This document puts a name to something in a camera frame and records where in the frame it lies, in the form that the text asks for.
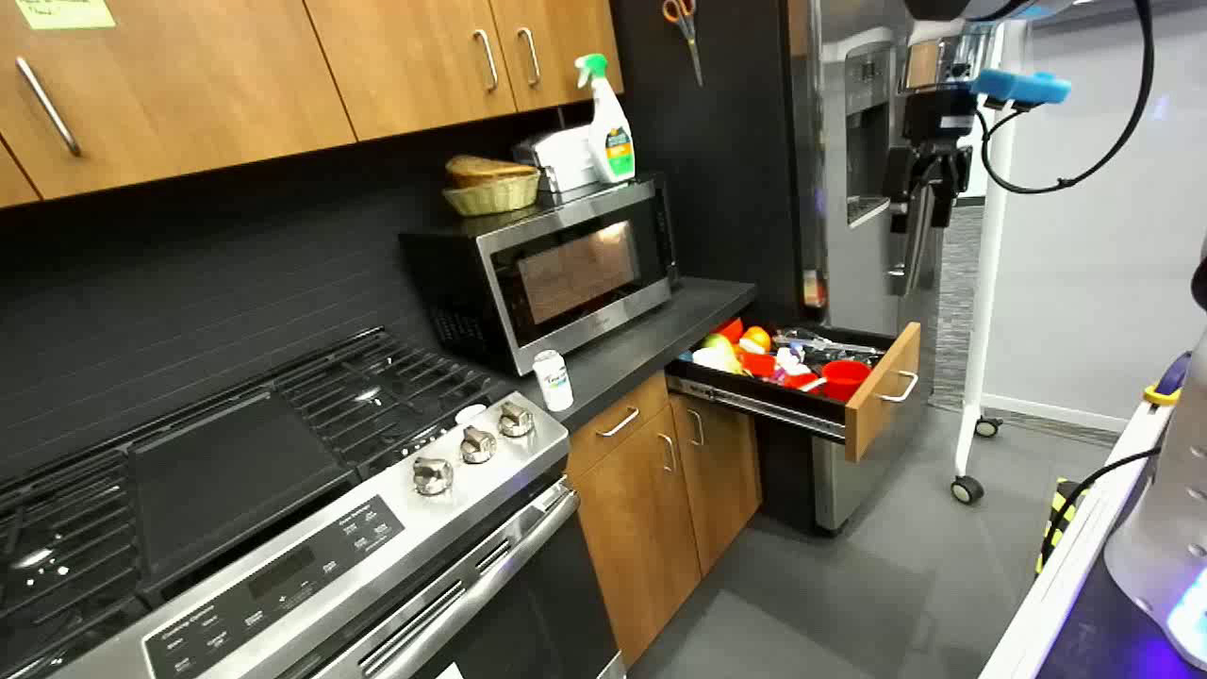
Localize orange handled scissors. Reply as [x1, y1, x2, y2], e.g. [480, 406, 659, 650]
[659, 0, 708, 92]

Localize stainless steel microwave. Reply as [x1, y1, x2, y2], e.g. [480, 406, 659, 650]
[400, 176, 678, 376]

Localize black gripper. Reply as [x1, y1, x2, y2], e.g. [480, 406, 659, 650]
[888, 83, 980, 236]

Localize white green spray bottle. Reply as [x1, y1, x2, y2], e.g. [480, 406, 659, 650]
[574, 48, 643, 189]

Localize mobile robot base platform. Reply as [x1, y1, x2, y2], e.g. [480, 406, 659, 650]
[979, 395, 1207, 679]

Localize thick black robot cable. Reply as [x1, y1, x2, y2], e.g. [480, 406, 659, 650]
[979, 0, 1157, 200]

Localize yellow sticky note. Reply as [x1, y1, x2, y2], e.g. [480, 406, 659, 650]
[11, 0, 116, 33]

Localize small white bottle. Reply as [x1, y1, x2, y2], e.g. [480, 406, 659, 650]
[531, 347, 579, 414]

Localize stainless steel gas stove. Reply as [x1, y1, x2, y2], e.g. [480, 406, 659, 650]
[0, 327, 630, 679]

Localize wooden cabinet door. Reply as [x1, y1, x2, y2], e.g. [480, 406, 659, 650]
[569, 438, 707, 668]
[0, 0, 358, 204]
[488, 0, 628, 114]
[0, 140, 47, 210]
[304, 0, 520, 142]
[669, 394, 765, 577]

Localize red plastic dish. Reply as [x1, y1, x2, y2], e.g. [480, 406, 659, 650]
[739, 351, 822, 387]

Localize red plastic cup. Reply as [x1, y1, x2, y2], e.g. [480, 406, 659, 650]
[811, 360, 874, 406]

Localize brown bowl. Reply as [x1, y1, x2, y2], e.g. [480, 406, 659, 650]
[441, 152, 545, 218]

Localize white silver packet stack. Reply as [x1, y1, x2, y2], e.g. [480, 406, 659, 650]
[516, 119, 609, 204]

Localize wooden upper cabinet door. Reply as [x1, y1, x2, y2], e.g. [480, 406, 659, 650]
[0, 0, 358, 204]
[304, 0, 520, 142]
[488, 0, 628, 114]
[0, 140, 47, 210]

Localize white wheeled stand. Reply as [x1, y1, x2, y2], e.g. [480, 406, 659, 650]
[946, 99, 1016, 508]

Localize wooden lower cabinet door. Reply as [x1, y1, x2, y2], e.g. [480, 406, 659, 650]
[569, 438, 707, 668]
[669, 394, 765, 577]

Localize wooden drawer with silver handle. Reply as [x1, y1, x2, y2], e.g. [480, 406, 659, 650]
[663, 318, 925, 468]
[568, 371, 676, 487]

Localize stainless steel refrigerator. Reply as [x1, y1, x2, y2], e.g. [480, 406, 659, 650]
[789, 0, 965, 536]

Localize yellow toy fruit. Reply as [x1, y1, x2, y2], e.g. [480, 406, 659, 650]
[691, 331, 747, 376]

